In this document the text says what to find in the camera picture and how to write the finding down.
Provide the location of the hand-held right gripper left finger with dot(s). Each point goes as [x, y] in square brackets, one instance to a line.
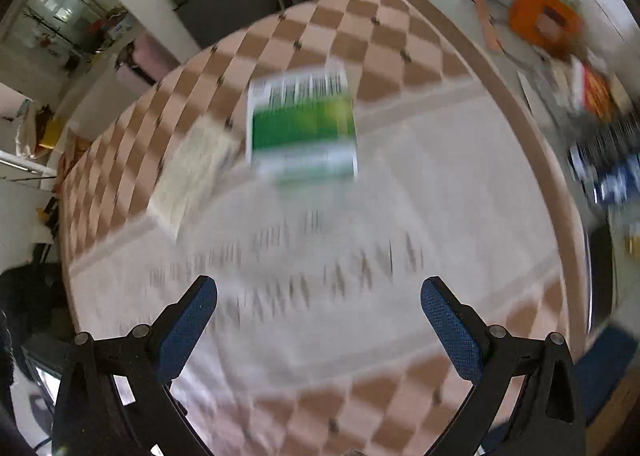
[185, 326]

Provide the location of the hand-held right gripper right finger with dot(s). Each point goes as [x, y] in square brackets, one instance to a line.
[450, 331]

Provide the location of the green white medicine box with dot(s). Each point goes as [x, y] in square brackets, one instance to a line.
[302, 123]

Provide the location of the diamond patterned tablecloth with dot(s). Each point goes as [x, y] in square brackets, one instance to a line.
[350, 236]

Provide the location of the white blister pack box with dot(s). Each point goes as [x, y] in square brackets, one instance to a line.
[192, 176]

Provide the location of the blue box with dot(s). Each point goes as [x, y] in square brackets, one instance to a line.
[600, 371]

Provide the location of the black smartphone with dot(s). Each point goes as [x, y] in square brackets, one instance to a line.
[600, 276]

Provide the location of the black jacket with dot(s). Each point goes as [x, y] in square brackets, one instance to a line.
[25, 296]

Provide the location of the blue label water bottle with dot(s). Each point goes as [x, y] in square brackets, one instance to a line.
[615, 181]

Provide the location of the yellow bag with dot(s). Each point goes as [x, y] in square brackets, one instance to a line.
[50, 133]

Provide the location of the white clothes pile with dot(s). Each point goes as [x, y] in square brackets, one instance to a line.
[26, 131]

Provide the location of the pink suitcase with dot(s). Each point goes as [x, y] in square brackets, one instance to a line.
[140, 63]

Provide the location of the red yellow packet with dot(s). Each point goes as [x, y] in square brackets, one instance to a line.
[597, 91]

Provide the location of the pink plastic strip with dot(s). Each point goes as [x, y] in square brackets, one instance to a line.
[487, 26]

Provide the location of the colourful toy pile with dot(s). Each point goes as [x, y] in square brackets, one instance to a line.
[107, 26]

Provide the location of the orange box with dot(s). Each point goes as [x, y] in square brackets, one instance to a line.
[545, 18]

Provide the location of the dark folding bed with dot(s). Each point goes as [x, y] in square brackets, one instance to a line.
[220, 1]

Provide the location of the glass sliding door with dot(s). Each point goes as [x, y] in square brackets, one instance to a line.
[55, 1]

